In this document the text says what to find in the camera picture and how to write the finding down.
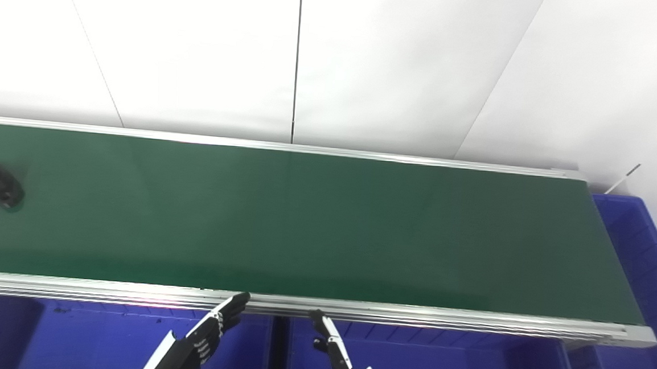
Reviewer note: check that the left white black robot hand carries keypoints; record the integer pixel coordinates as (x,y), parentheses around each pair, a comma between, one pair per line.
(193,350)

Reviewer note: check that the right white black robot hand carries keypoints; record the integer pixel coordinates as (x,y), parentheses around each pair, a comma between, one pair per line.
(338,353)

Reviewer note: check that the black flanged machine part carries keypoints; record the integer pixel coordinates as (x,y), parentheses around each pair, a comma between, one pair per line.
(0,186)

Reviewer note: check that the green conveyor belt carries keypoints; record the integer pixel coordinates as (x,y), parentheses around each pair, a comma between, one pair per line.
(411,316)
(326,224)

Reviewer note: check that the large blue plastic bin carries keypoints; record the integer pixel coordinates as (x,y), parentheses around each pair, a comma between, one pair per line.
(443,365)
(648,267)
(79,340)

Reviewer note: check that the thin white rod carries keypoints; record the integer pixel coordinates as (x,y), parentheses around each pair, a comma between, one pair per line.
(623,178)

